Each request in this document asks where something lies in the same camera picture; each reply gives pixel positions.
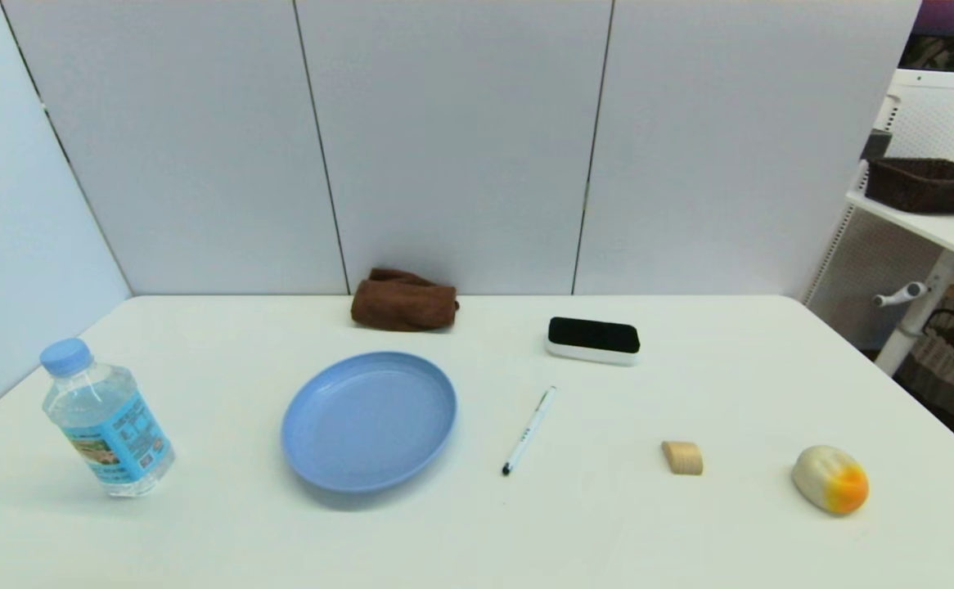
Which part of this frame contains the clear soda water bottle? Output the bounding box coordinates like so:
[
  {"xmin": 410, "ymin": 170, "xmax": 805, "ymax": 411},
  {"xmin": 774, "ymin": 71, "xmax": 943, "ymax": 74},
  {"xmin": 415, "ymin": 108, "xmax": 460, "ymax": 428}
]
[{"xmin": 40, "ymin": 338, "xmax": 176, "ymax": 498}]

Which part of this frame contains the brown folded cloth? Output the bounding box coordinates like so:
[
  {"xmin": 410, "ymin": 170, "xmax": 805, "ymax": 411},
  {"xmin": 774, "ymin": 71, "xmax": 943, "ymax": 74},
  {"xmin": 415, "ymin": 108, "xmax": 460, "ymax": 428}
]
[{"xmin": 351, "ymin": 268, "xmax": 460, "ymax": 333}]

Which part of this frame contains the black and white eraser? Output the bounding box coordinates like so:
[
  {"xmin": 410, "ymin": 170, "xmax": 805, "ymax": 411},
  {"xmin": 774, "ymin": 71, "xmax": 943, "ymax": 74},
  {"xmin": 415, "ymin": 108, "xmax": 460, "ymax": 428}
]
[{"xmin": 546, "ymin": 317, "xmax": 641, "ymax": 366}]

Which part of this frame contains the white pen with black tip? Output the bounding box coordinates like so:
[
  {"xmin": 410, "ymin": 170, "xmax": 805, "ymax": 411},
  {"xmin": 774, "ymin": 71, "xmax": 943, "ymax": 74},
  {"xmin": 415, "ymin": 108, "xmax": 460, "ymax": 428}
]
[{"xmin": 502, "ymin": 386, "xmax": 557, "ymax": 476}]

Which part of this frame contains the blue plastic plate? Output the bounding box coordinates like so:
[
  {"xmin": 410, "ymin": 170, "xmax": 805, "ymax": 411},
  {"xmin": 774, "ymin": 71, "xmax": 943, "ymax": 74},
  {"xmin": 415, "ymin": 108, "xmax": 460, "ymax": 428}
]
[{"xmin": 281, "ymin": 352, "xmax": 458, "ymax": 494}]

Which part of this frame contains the small wooden block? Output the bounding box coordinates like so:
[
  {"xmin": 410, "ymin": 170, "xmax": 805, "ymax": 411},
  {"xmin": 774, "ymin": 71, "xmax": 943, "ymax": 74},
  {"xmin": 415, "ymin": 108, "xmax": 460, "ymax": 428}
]
[{"xmin": 662, "ymin": 441, "xmax": 704, "ymax": 476}]

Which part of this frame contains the white and orange toy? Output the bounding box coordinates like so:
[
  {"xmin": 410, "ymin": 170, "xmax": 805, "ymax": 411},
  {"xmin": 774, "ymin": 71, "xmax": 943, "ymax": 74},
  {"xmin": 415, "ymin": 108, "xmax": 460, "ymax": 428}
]
[{"xmin": 792, "ymin": 445, "xmax": 871, "ymax": 515}]

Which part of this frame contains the dark brown wicker basket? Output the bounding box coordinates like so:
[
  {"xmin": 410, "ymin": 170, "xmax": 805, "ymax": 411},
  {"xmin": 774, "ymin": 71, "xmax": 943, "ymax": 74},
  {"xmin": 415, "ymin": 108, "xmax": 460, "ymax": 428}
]
[{"xmin": 865, "ymin": 157, "xmax": 954, "ymax": 215}]

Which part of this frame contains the white pegboard shelf desk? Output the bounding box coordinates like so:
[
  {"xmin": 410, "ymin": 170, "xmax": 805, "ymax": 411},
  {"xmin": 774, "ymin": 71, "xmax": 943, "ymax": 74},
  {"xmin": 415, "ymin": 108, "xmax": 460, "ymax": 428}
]
[{"xmin": 804, "ymin": 68, "xmax": 954, "ymax": 377}]

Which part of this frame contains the white crank handle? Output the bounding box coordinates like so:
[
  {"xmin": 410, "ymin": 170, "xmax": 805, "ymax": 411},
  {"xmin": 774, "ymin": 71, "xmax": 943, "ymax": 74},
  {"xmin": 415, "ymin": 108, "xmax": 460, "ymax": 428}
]
[{"xmin": 872, "ymin": 281, "xmax": 929, "ymax": 308}]

